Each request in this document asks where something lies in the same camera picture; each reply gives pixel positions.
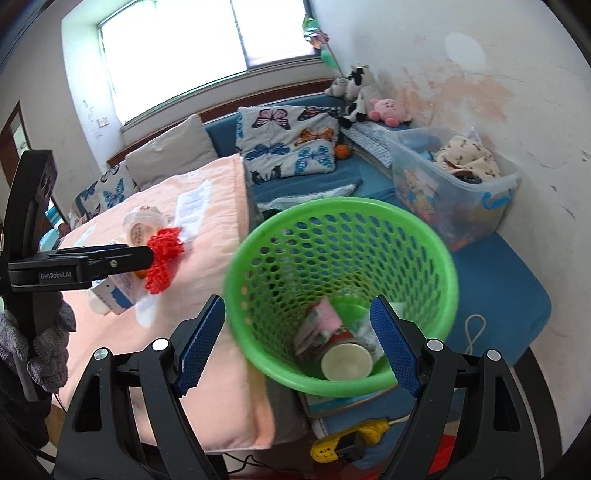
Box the white blue milk carton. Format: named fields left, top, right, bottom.
left=87, top=273, right=135, bottom=315

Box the red cartoon paper cup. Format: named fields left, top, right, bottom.
left=320, top=328, right=374, bottom=381

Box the clear round plastic container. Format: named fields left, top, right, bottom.
left=123, top=205, right=168, bottom=247

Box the beige cushion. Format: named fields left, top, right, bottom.
left=125, top=114, right=218, bottom=191

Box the colourful pinwheel decoration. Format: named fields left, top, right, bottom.
left=301, top=16, right=344, bottom=76

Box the grey gloved left hand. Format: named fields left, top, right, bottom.
left=1, top=300, right=76, bottom=394

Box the window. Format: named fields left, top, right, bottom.
left=98, top=0, right=314, bottom=123

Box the green plastic trash basket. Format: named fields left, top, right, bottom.
left=223, top=197, right=459, bottom=398

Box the patterned folded cloth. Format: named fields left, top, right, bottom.
left=342, top=122, right=408, bottom=169

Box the clear plastic storage box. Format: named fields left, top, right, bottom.
left=385, top=127, right=521, bottom=251

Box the pink blanket table cover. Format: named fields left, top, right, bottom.
left=53, top=155, right=276, bottom=452

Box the cow plush toy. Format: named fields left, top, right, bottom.
left=325, top=65, right=383, bottom=129

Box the pink plush toy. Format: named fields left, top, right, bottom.
left=368, top=99, right=412, bottom=128

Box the brown wooden door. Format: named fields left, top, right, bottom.
left=0, top=103, right=31, bottom=187

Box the butterfly pillow left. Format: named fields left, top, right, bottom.
left=73, top=161, right=139, bottom=220

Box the red foam fruit net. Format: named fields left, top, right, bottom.
left=144, top=227, right=184, bottom=295

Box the small orange ball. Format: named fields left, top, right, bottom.
left=335, top=144, right=352, bottom=160

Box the butterfly pillow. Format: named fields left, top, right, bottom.
left=235, top=105, right=339, bottom=185
left=73, top=161, right=139, bottom=220

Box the yellow power strip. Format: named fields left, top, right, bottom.
left=310, top=418, right=394, bottom=464

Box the pink snack wrapper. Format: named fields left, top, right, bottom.
left=294, top=297, right=342, bottom=358

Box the butterfly pillow right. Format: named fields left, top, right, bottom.
left=235, top=105, right=339, bottom=185

